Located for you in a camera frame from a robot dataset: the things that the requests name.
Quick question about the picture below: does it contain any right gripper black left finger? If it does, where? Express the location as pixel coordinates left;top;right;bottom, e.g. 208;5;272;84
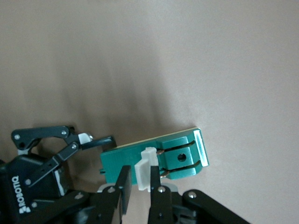
23;165;132;224

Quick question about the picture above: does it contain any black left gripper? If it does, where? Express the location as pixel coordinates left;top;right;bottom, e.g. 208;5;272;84
0;125;117;224

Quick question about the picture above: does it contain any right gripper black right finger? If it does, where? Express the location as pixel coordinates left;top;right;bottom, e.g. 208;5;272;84
147;165;252;224

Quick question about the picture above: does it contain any green load switch white handle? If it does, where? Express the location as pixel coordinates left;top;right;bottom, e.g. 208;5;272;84
100;127;210;192

